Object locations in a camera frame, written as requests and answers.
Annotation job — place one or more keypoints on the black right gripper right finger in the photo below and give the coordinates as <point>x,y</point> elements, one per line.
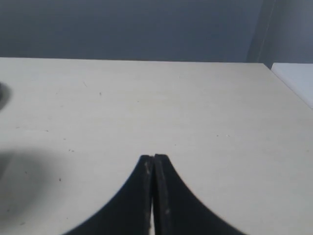
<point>177,211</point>

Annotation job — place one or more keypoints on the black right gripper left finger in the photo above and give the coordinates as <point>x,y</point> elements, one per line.
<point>129,211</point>

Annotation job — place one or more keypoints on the round steel plate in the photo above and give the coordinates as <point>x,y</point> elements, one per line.
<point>1,96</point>

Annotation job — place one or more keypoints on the white adjacent table surface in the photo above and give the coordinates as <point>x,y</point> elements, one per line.
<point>298,77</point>

